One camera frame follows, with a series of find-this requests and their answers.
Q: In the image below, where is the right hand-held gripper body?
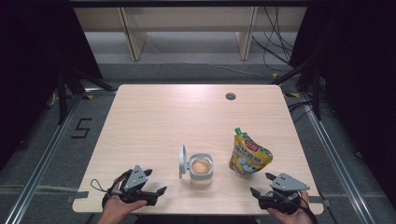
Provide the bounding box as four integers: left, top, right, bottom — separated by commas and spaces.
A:
257, 173, 312, 217

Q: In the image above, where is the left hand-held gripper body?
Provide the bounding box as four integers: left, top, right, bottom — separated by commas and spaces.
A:
119, 164, 160, 207

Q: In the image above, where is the yellow seasoning pouch green cap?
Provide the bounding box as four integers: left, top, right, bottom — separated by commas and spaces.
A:
228, 127, 275, 179

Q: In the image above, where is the clear jar with grey lid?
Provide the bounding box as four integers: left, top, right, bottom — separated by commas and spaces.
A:
178, 144, 216, 189

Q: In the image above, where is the person's right hand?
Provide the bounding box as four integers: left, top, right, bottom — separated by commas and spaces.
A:
266, 189, 312, 224

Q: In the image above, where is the person's left hand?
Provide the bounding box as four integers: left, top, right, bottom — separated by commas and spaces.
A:
98, 177, 149, 222

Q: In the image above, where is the grey tape piece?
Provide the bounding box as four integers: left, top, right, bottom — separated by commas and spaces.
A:
309, 195, 332, 208
65, 190, 90, 203

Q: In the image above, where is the tan powder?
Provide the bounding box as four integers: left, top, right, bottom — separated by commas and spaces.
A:
191, 158, 211, 175

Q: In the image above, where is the black metal stand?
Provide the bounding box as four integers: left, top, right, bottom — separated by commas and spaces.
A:
270, 58, 324, 121
56, 64, 117, 126

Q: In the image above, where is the black curtain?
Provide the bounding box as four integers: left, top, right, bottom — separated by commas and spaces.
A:
0, 0, 105, 171
289, 0, 396, 208

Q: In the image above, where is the beige wooden desk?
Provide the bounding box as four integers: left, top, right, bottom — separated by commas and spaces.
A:
73, 7, 308, 62

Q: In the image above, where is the black wrist strap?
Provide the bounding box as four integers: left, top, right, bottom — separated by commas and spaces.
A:
101, 169, 134, 209
298, 195, 319, 224

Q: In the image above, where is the grey lanyard loop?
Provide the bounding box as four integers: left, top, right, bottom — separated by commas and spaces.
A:
90, 178, 112, 194

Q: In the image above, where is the aluminium floor rail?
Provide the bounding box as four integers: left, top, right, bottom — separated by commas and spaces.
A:
3, 92, 82, 224
299, 92, 376, 224

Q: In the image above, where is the black cable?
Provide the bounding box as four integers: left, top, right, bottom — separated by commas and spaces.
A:
287, 100, 313, 123
262, 6, 295, 73
250, 35, 291, 65

